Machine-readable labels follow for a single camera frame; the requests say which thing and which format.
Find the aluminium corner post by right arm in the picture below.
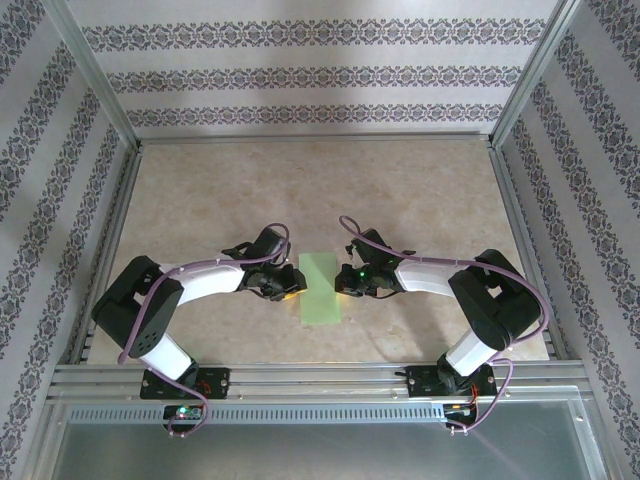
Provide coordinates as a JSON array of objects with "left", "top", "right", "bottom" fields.
[{"left": 491, "top": 0, "right": 590, "bottom": 145}]

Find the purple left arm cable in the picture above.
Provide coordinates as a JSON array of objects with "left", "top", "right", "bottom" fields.
[{"left": 116, "top": 221, "right": 293, "bottom": 439}]

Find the grey slotted cable duct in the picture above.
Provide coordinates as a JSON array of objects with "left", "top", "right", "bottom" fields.
[{"left": 66, "top": 405, "right": 447, "bottom": 423}]

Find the aluminium corner post by left arm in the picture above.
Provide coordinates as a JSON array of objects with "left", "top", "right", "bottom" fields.
[{"left": 41, "top": 0, "right": 140, "bottom": 147}]

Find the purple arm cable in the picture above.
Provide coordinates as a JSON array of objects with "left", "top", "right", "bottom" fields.
[
  {"left": 338, "top": 214, "right": 552, "bottom": 435},
  {"left": 116, "top": 221, "right": 293, "bottom": 439}
]

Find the aluminium side rail by left arm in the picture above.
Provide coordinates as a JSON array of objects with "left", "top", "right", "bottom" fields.
[{"left": 73, "top": 143, "right": 145, "bottom": 365}]

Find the grey metal sheet panel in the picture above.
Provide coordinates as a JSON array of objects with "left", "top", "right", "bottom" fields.
[{"left": 42, "top": 399, "right": 610, "bottom": 480}]

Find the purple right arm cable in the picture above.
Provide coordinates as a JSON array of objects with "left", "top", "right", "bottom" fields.
[{"left": 338, "top": 214, "right": 552, "bottom": 435}]

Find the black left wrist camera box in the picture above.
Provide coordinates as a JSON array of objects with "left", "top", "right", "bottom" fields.
[{"left": 251, "top": 226, "right": 290, "bottom": 262}]

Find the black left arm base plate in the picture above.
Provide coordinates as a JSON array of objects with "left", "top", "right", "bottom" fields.
[{"left": 140, "top": 366, "right": 233, "bottom": 402}]

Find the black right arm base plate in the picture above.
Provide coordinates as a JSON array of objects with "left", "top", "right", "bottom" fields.
[{"left": 405, "top": 364, "right": 498, "bottom": 400}]

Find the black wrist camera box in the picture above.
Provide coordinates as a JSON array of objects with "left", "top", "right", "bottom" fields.
[
  {"left": 351, "top": 228, "right": 390, "bottom": 265},
  {"left": 251, "top": 226, "right": 290, "bottom": 262}
]

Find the light green paper sheet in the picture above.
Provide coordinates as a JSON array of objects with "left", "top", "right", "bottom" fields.
[{"left": 297, "top": 250, "right": 347, "bottom": 329}]

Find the aluminium side rail by right arm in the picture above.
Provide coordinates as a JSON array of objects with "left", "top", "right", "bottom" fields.
[{"left": 486, "top": 141, "right": 572, "bottom": 362}]

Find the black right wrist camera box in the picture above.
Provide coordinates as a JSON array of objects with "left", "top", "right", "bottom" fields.
[{"left": 351, "top": 228, "right": 390, "bottom": 265}]

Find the aluminium rail along patterned wall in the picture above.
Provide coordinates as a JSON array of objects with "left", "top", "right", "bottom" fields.
[{"left": 133, "top": 130, "right": 497, "bottom": 147}]

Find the aluminium rail under arm bases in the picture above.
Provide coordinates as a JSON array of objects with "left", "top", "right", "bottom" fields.
[{"left": 47, "top": 363, "right": 594, "bottom": 402}]

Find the small circuit board green light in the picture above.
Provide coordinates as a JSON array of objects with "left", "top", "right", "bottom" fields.
[{"left": 164, "top": 405, "right": 204, "bottom": 422}]

